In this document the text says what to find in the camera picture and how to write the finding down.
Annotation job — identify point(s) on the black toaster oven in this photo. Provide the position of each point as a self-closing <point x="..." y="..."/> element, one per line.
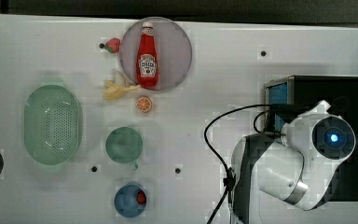
<point x="342" y="94"/>

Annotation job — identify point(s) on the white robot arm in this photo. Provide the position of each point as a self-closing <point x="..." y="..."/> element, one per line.
<point x="296" y="167"/>

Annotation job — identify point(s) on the orange slice toy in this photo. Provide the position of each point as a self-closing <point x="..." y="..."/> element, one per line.
<point x="144" y="104"/>

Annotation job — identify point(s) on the red ketchup bottle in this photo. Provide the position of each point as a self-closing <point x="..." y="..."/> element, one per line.
<point x="147" y="60"/>

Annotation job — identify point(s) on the grey round plate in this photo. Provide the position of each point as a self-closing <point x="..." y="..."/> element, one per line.
<point x="173" y="47"/>

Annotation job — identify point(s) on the green cup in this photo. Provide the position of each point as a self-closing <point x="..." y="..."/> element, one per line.
<point x="124" y="145"/>

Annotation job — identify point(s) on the yellow peeled toy banana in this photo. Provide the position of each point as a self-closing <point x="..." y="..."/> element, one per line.
<point x="118" y="87"/>

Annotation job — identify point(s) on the red object in blue cup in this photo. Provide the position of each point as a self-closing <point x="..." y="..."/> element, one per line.
<point x="141" y="198"/>

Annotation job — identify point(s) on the red toy strawberry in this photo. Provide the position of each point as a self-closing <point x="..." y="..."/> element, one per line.
<point x="112" y="45"/>

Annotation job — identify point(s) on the blue cup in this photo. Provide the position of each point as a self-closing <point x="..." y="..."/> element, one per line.
<point x="125" y="201"/>

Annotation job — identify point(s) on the green perforated colander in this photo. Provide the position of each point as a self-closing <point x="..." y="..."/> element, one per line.
<point x="52" y="125"/>

